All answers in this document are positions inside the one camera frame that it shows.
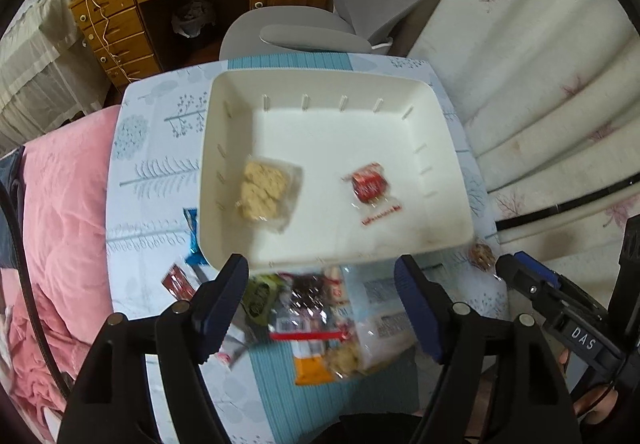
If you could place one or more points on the small red snack packet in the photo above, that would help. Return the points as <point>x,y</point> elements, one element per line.
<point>371,196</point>

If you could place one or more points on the red Cookies packet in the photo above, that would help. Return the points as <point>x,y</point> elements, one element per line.
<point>338,297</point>

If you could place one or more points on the white floral quilt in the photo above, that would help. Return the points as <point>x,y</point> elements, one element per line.
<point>547,92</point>

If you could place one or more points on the red and grey snack packet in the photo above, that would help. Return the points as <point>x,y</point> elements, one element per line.
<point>181,281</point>

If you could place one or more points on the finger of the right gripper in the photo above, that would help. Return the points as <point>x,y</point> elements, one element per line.
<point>532,279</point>

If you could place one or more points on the orange and white snack packet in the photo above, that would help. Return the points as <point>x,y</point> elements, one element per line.
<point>309,363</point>

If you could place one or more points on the clear-wrapped yellow cookie pack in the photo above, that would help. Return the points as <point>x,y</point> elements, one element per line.
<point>268,193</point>

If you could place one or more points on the green snack packet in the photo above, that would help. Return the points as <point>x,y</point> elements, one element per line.
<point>259,297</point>

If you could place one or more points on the person's right hand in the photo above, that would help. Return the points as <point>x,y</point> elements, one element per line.
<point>596,405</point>

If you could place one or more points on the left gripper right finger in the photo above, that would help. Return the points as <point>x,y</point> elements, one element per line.
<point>529,401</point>

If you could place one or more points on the white lace cloth cover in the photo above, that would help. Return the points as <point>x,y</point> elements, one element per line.
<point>48,73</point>

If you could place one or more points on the beige soda cracker packet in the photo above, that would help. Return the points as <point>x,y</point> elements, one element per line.
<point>380,321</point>

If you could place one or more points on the blue snack wrapper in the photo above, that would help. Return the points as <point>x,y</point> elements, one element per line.
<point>195,256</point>

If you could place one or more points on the tree-patterned round table cover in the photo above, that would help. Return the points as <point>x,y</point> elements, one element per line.
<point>155,172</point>

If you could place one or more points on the white plastic storage bin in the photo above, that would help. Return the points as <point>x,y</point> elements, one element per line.
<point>330,123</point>

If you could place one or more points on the small round cookie packet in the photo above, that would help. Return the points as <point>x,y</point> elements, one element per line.
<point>482,257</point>

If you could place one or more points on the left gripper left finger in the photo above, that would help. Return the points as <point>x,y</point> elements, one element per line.
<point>111,400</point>

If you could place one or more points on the pink bed blanket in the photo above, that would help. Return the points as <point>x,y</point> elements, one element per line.
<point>65,179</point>

